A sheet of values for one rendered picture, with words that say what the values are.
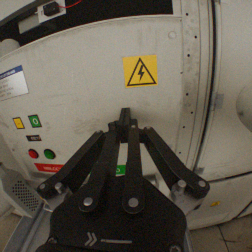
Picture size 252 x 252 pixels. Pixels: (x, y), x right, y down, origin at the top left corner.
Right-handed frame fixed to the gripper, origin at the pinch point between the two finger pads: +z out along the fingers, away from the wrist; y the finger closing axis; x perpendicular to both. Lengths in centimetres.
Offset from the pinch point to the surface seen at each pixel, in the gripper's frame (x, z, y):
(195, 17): 21.3, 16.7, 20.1
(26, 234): -38, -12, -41
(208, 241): -123, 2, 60
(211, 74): 5.8, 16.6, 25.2
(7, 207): -37, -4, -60
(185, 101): -2.2, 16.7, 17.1
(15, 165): -22, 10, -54
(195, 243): -123, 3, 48
